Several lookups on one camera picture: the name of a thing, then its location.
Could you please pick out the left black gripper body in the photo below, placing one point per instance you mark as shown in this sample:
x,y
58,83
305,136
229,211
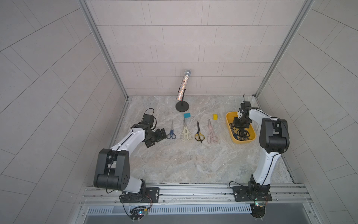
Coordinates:
x,y
154,136

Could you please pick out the yellow storage box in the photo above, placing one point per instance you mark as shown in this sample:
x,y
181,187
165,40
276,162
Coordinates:
x,y
229,119

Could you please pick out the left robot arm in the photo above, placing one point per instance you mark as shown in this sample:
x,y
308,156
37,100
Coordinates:
x,y
113,164

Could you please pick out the aluminium rail frame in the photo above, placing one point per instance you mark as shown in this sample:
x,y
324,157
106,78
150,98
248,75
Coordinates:
x,y
224,193

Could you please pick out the glitter microphone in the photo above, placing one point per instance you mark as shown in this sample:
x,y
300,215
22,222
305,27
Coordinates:
x,y
183,84

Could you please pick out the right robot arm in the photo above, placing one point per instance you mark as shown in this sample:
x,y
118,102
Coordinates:
x,y
274,140

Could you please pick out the beige kitchen scissors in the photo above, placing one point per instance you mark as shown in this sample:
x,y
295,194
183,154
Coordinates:
x,y
186,134

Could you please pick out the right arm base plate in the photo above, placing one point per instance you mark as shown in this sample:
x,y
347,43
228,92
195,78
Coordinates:
x,y
246,194

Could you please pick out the right circuit board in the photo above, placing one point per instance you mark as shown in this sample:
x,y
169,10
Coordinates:
x,y
258,211

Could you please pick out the blue handled scissors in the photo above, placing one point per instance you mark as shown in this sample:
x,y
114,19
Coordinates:
x,y
172,135

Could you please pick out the pink kitchen scissors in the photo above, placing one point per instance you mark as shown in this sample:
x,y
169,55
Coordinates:
x,y
211,135

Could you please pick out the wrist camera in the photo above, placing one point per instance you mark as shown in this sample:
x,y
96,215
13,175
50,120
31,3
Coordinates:
x,y
149,120
245,104

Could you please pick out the circuit board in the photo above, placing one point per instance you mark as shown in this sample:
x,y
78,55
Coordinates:
x,y
258,211
139,212

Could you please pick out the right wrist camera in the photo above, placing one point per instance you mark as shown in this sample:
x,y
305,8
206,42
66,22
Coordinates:
x,y
245,104

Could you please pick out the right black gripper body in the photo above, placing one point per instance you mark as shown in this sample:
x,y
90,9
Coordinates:
x,y
241,122

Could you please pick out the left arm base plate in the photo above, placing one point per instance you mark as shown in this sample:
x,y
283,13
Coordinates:
x,y
144,196

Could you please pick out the black yellow scissors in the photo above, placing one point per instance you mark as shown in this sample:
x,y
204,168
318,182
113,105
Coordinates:
x,y
199,136

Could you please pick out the left circuit board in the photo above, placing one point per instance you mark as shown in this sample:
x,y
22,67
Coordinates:
x,y
139,212

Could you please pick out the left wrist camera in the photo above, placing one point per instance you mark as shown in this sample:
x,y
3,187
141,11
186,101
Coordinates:
x,y
149,120

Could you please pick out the black handled scissors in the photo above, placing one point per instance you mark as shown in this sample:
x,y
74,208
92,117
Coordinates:
x,y
239,133

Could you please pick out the black microphone stand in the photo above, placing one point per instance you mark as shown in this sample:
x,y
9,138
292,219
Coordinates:
x,y
182,106

